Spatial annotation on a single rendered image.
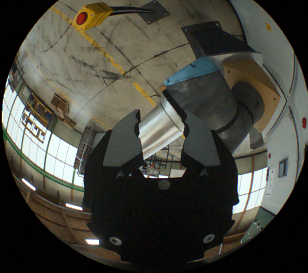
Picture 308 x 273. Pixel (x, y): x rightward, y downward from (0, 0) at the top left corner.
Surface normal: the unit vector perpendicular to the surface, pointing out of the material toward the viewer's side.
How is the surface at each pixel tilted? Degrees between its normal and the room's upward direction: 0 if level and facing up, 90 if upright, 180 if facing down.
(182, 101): 62
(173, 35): 0
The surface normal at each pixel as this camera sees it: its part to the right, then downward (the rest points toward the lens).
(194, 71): -0.19, 0.35
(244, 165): -0.54, -0.50
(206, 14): -0.18, 0.85
